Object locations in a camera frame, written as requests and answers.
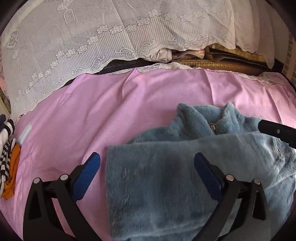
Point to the white lace cover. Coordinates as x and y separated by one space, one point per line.
47 43

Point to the navy folded garment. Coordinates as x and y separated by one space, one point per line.
2 119

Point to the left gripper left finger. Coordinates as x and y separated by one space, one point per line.
41 221

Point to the orange folded garment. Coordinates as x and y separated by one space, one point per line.
9 185

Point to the woven bamboo mat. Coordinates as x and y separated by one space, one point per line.
218 57

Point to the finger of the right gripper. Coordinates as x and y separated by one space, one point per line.
284 133

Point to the white folded garment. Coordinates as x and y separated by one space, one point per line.
7 131

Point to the pink floral folded bedding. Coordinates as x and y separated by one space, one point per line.
185 53

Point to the brown checkered curtain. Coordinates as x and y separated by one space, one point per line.
289 67

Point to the striped folded garment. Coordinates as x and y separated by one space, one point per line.
5 162

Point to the blue fleece jacket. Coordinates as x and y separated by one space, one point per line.
154 191

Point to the pink bed sheet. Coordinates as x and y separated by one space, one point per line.
96 111

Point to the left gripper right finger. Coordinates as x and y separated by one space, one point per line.
252 221

